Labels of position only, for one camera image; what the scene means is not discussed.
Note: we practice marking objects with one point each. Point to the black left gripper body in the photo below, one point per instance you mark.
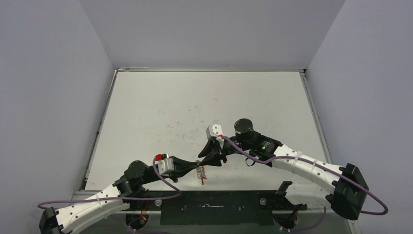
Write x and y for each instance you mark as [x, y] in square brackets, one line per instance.
[152, 177]

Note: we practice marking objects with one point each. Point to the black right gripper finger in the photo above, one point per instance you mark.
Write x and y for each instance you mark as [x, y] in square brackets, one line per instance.
[211, 150]
[213, 159]

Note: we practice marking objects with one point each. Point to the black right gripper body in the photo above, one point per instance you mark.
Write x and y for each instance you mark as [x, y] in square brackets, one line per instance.
[219, 149]

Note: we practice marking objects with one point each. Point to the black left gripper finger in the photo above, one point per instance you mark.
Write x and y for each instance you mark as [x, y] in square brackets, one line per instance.
[181, 172]
[183, 163]

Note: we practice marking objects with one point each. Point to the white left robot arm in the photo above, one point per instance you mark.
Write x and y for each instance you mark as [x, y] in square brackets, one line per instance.
[119, 196]

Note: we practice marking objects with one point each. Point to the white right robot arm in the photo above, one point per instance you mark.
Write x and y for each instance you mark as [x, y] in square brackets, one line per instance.
[343, 189]

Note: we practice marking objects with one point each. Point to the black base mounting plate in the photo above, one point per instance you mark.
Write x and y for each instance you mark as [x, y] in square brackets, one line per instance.
[221, 208]

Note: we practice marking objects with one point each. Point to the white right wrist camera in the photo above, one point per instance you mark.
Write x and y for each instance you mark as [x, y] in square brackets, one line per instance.
[213, 131]

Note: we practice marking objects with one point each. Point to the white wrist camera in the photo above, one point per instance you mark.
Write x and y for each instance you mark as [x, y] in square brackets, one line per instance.
[213, 131]
[165, 164]

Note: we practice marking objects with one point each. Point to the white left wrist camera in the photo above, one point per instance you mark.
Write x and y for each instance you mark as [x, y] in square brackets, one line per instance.
[165, 164]

